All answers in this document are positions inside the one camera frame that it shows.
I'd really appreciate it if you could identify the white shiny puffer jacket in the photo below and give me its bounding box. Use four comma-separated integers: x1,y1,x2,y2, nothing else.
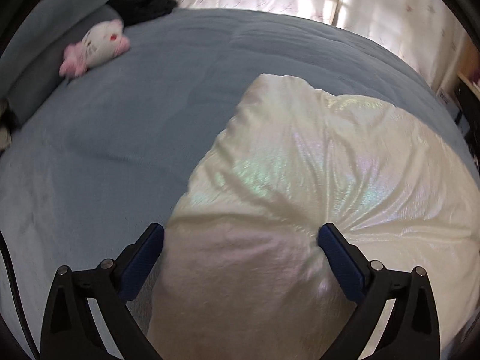
147,74,479,359

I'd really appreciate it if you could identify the black clothing pile at headboard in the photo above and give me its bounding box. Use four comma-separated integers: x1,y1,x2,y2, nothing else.
106,0,177,27

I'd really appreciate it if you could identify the blue-grey bed blanket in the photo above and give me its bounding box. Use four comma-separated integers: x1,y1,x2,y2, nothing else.
1,10,479,359

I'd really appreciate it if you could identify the grey beige crumpled cloth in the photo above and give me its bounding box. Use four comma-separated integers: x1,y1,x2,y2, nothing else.
0,127,12,152

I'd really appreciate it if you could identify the wooden bookshelf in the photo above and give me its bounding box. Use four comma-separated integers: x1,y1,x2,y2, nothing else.
455,38,479,132

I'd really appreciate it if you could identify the blue-grey pillow lower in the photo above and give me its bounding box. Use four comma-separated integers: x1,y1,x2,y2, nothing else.
4,5,120,125

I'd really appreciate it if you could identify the blue-grey pillow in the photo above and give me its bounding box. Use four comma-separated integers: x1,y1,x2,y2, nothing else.
1,0,108,95
4,5,120,125

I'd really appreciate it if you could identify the hello kitty plush toy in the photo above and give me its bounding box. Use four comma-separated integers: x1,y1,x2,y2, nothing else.
58,19,130,79

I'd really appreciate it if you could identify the white floral curtain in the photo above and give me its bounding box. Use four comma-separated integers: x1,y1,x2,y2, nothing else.
176,0,467,91

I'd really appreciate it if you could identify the blue-grey pillow upper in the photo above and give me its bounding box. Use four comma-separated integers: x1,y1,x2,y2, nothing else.
1,0,108,95

